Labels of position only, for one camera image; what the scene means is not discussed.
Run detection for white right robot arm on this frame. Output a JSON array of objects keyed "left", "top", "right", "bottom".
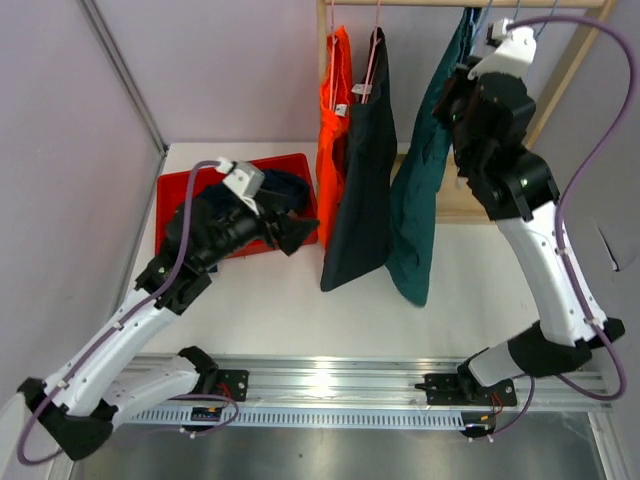
[{"left": 433, "top": 70, "right": 625, "bottom": 404}]

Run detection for teal green shorts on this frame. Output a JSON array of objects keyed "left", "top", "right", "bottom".
[{"left": 386, "top": 8, "right": 482, "bottom": 307}]

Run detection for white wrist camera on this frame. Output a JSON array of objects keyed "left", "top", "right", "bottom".
[
  {"left": 467, "top": 18, "right": 537, "bottom": 80},
  {"left": 215, "top": 157, "right": 264, "bottom": 216}
]

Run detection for dark grey shorts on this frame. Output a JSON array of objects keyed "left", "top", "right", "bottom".
[{"left": 320, "top": 27, "right": 397, "bottom": 292}]

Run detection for blue hanger of teal shorts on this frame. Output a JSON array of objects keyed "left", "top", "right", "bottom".
[{"left": 471, "top": 0, "right": 494, "bottom": 47}]

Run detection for pink hanger of grey shorts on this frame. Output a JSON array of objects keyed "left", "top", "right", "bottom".
[{"left": 355, "top": 0, "right": 381, "bottom": 104}]

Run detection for wooden clothes rack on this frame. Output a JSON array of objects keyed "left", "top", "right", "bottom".
[{"left": 315, "top": 1, "right": 616, "bottom": 225}]

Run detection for slotted grey cable duct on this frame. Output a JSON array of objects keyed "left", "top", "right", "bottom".
[{"left": 128, "top": 405, "right": 466, "bottom": 431}]

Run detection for pink hanger of orange shorts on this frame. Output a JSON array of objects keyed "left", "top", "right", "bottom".
[{"left": 328, "top": 1, "right": 352, "bottom": 120}]

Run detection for aluminium mounting rail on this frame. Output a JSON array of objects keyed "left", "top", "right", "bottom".
[{"left": 121, "top": 353, "right": 613, "bottom": 412}]

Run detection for orange shorts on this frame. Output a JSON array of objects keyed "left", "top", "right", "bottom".
[{"left": 315, "top": 26, "right": 354, "bottom": 249}]

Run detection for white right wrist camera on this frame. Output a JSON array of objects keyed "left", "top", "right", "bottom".
[{"left": 467, "top": 18, "right": 537, "bottom": 80}]

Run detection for red plastic tray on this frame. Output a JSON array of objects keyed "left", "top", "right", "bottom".
[{"left": 154, "top": 153, "right": 317, "bottom": 253}]

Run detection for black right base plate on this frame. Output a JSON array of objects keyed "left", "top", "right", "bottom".
[{"left": 414, "top": 373, "right": 518, "bottom": 407}]

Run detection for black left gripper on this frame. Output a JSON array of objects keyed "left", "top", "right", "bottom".
[{"left": 198, "top": 189, "right": 320, "bottom": 270}]

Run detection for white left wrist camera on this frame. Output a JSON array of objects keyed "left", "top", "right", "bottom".
[{"left": 215, "top": 157, "right": 264, "bottom": 216}]

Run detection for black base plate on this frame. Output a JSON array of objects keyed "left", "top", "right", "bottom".
[
  {"left": 192, "top": 369, "right": 250, "bottom": 402},
  {"left": 414, "top": 373, "right": 518, "bottom": 407}
]

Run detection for light blue wire hanger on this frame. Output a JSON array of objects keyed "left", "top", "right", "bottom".
[{"left": 534, "top": 0, "right": 559, "bottom": 41}]

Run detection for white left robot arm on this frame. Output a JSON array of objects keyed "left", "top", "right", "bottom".
[{"left": 16, "top": 196, "right": 318, "bottom": 466}]

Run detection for navy blue shorts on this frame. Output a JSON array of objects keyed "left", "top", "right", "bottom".
[{"left": 197, "top": 168, "right": 312, "bottom": 274}]

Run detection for blue hanger of navy shorts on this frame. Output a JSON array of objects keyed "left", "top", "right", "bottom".
[{"left": 512, "top": 0, "right": 523, "bottom": 22}]

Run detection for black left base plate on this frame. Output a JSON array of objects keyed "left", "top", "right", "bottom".
[{"left": 192, "top": 369, "right": 250, "bottom": 402}]

